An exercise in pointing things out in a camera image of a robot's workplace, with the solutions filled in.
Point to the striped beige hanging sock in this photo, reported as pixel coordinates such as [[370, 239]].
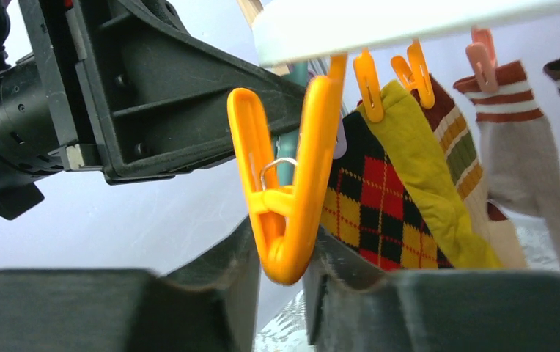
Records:
[[454, 136]]

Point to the black red yellow argyle sock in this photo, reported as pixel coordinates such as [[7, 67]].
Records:
[[369, 210]]

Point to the grey brown striped sock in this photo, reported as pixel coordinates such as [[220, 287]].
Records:
[[517, 147]]

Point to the yellow hanging sock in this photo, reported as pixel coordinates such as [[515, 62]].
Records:
[[420, 163]]

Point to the floral grey table mat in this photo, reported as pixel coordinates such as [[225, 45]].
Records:
[[287, 330]]

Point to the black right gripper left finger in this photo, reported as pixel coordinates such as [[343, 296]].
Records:
[[221, 289]]

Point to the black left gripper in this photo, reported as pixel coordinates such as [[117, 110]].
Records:
[[134, 96]]

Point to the orange plastic clip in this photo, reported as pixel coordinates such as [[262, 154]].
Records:
[[285, 196]]

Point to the white round clip hanger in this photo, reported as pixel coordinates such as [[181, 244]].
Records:
[[294, 31]]

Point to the lilac plastic clip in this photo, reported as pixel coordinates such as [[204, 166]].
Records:
[[341, 141]]

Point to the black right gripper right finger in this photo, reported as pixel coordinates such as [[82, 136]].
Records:
[[350, 304]]

